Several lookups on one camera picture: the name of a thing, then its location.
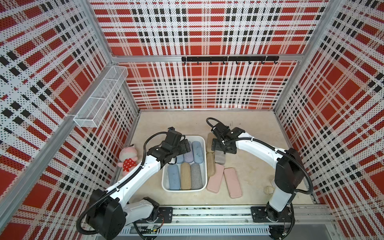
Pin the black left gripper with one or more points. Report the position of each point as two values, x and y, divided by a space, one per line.
184 146

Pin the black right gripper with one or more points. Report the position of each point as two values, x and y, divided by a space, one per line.
215 145

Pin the purple fabric glasses case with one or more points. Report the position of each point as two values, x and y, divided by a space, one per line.
189 156

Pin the light blue case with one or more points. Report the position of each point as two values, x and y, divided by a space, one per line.
198 152

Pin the tan case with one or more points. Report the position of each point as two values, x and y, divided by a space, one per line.
186 183

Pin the grey fabric glasses case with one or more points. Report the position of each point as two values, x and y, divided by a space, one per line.
196 177

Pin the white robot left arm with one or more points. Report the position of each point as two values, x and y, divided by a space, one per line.
109 210

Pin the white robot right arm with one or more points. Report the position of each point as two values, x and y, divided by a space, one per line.
291 177

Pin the white plastic storage tray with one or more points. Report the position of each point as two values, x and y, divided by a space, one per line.
203 166

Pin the beige case upper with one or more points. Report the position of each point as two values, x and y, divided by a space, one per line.
209 143

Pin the beige case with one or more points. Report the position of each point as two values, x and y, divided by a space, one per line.
209 143
211 168

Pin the beige case lower left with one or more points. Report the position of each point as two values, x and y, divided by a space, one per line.
211 168

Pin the pink case right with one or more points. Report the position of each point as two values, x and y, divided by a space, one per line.
233 184

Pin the pink case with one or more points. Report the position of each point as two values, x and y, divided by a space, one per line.
233 184
214 182

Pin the pink case left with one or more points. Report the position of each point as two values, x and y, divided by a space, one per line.
214 182

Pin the pink plush toy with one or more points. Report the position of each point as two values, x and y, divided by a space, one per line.
128 159

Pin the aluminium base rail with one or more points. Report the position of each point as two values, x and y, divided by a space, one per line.
308 222

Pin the black hook rail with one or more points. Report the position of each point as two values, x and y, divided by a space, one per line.
261 59

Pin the white wire mesh basket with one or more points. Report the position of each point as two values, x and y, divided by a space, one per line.
108 84

